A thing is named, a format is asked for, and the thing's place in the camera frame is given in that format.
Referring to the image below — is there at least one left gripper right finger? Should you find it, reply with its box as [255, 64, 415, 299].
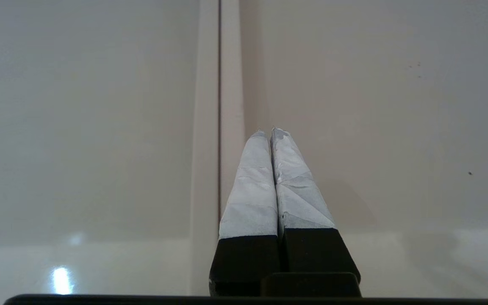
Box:
[271, 127, 361, 278]

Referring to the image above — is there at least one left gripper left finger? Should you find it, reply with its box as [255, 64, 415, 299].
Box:
[209, 130, 282, 296]

